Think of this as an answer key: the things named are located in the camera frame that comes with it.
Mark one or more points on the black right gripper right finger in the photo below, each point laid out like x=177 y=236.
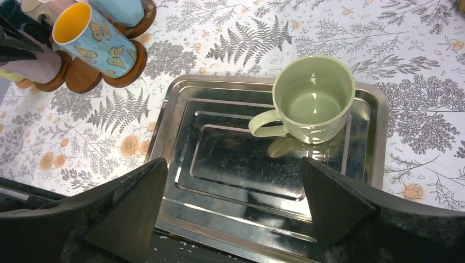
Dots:
x=355 y=222

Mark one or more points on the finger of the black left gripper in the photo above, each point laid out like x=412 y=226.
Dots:
x=15 y=46

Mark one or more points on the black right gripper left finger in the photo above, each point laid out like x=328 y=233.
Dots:
x=112 y=222

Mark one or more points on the dark green mug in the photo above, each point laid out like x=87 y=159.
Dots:
x=11 y=11

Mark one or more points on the purple grey mug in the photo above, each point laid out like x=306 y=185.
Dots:
x=42 y=70

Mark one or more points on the light wooden coaster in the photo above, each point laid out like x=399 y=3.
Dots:
x=25 y=83

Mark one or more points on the blue mug yellow inside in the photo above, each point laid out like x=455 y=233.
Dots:
x=86 y=34

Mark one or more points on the light blue mug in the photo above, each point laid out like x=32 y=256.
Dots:
x=127 y=13

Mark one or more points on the reddish brown coaster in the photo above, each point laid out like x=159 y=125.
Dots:
x=134 y=73

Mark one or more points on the light green mug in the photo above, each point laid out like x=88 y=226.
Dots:
x=312 y=97

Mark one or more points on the scratched dark brown coaster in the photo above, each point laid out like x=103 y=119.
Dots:
x=149 y=17

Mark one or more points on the green mug white inside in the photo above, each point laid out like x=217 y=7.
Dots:
x=11 y=76

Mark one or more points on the pink mug white inside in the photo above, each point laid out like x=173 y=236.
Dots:
x=58 y=6

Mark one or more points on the metal tray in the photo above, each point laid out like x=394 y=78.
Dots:
x=244 y=195

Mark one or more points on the floral tablecloth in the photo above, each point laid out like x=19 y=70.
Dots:
x=413 y=50

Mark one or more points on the gold microphone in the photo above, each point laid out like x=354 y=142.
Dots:
x=461 y=5

